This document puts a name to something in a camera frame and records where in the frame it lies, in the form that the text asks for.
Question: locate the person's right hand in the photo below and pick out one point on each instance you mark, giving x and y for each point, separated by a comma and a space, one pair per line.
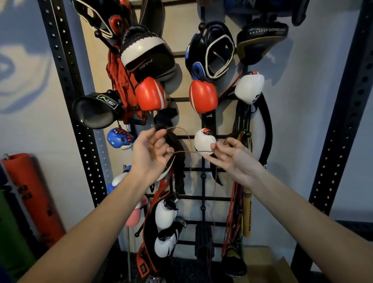
237, 164

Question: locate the person's left hand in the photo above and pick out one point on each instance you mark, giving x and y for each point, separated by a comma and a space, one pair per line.
145, 157

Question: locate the person's left thumb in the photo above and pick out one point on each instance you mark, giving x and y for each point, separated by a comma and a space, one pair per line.
156, 132

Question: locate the person's right thumb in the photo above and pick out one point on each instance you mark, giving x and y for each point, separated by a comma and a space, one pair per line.
234, 142

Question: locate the person's left forearm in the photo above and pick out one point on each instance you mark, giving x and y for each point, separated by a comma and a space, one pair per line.
87, 233

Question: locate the person's right forearm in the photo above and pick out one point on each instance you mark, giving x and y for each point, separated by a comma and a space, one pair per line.
306, 227

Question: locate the white reflex ball red mark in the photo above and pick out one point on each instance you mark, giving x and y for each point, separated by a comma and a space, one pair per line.
203, 141

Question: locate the black hand wraps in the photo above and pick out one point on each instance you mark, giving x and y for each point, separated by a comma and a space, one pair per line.
178, 163

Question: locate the red boxing glove white stripe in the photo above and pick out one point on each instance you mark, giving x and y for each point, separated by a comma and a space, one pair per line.
203, 96
150, 94

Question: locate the white boxing glove red cuff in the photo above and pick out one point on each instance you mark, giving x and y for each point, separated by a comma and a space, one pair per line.
249, 87

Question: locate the blue white boxing glove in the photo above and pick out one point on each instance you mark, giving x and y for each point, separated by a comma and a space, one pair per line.
118, 179

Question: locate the red hand wraps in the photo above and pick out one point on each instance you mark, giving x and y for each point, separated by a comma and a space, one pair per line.
122, 81

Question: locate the black boxing glove green label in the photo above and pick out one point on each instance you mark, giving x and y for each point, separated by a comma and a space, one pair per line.
97, 110

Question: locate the yellow stick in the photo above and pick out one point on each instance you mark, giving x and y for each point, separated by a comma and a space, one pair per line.
247, 212

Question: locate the red resistance bands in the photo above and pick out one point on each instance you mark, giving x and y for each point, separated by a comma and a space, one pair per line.
233, 218

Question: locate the black white striped punch mitt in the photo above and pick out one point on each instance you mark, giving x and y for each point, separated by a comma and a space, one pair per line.
147, 55

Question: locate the white black boxing glove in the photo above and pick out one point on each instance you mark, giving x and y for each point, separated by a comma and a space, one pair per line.
164, 212
166, 243

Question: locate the pink ball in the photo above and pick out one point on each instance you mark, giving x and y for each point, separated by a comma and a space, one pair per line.
134, 215

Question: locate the black perforated steel upright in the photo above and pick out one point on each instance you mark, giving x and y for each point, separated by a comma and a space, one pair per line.
338, 145
72, 102

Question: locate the black headgear white trim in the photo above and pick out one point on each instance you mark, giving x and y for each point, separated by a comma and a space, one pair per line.
209, 51

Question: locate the black red belt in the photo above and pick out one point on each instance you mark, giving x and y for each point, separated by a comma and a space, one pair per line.
151, 227

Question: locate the black gold focus mitt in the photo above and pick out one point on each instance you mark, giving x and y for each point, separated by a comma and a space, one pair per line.
259, 40

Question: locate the black hanging pouch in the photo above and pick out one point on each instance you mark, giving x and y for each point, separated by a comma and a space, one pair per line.
204, 242

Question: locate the black yellow shoe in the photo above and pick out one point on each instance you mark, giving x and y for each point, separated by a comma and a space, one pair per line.
233, 262

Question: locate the black red headgear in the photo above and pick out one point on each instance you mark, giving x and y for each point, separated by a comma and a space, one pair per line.
100, 16

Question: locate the cardboard box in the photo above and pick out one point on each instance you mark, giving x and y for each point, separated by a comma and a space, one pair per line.
268, 266

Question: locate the orange foam roller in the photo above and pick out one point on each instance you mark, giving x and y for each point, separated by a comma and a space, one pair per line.
33, 198

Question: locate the green foam roller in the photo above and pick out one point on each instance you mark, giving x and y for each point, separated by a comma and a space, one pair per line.
13, 239

